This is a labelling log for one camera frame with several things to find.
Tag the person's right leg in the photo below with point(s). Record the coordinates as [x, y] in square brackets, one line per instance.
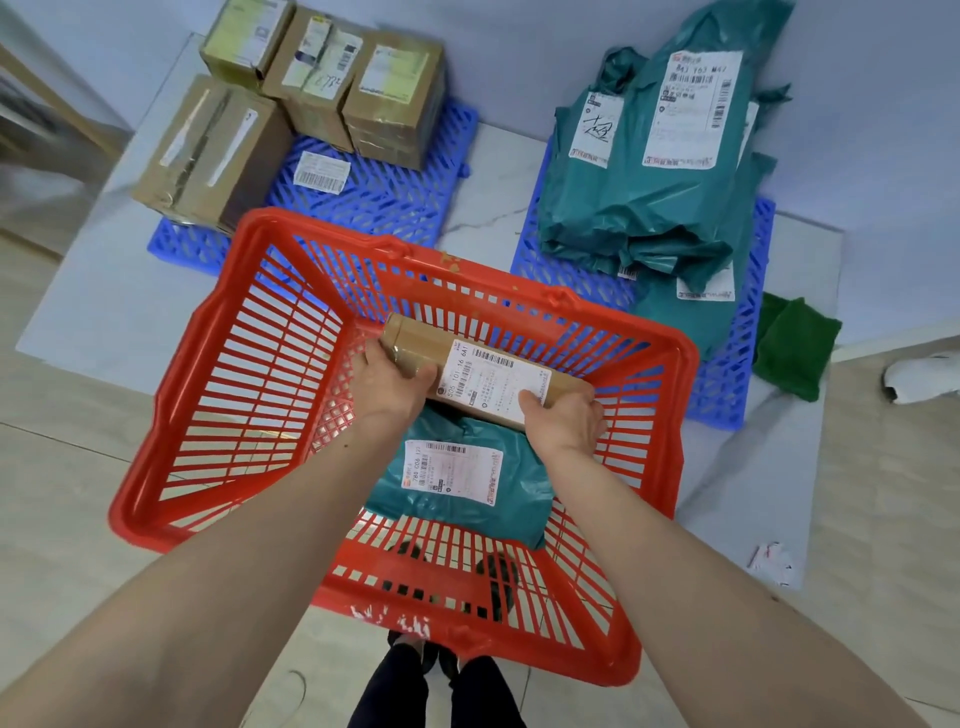
[487, 697]

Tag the yellow label cardboard box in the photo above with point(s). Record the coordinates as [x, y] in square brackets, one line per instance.
[217, 60]

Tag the long cardboard box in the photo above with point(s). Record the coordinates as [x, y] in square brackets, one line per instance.
[420, 345]

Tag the white barcode sticker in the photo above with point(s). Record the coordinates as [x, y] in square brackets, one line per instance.
[627, 271]
[322, 173]

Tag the person's left hand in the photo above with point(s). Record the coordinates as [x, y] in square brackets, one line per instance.
[386, 397]

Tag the person's black shoe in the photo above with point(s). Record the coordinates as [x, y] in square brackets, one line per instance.
[431, 660]
[499, 577]

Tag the person's right forearm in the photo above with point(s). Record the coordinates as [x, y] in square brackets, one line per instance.
[712, 615]

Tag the person's left leg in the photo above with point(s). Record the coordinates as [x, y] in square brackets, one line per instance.
[390, 694]

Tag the person's left forearm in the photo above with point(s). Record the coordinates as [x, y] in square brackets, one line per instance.
[210, 600]

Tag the green cloth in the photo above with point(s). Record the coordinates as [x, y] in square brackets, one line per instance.
[799, 352]

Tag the wooden chair dark seat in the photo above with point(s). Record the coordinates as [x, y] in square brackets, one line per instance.
[45, 97]

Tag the person's black right shoe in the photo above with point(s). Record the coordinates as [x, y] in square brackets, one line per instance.
[499, 577]

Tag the handwritten label teal mailer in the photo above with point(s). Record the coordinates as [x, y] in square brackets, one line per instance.
[585, 75]

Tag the red plastic basket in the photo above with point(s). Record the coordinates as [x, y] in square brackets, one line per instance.
[262, 225]

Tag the blue plastic pallet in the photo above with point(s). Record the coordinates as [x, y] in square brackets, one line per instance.
[720, 390]
[390, 202]

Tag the large taped cardboard box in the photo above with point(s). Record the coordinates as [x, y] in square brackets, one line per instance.
[255, 172]

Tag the person's black left shoe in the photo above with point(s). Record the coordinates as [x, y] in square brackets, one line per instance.
[431, 660]

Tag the person's leg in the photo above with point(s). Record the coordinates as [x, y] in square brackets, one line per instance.
[390, 694]
[487, 697]

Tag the person's right hand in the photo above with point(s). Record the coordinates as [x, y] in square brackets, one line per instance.
[570, 427]

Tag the taped brown cardboard box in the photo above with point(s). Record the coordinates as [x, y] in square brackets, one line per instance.
[322, 124]

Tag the small cardboard box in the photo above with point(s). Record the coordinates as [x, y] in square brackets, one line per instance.
[390, 127]

